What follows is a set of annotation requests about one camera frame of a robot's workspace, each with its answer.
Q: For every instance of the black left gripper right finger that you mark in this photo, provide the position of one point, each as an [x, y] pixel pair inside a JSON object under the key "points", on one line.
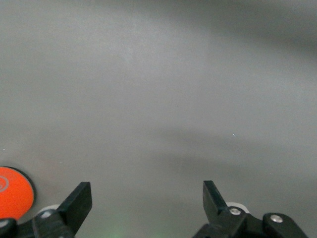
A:
{"points": [[218, 213]]}

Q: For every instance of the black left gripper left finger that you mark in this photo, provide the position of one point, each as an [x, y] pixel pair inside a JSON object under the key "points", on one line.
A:
{"points": [[71, 210]]}

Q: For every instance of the orange cylinder with grey lid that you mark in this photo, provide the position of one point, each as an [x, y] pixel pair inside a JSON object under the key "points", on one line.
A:
{"points": [[13, 193]]}

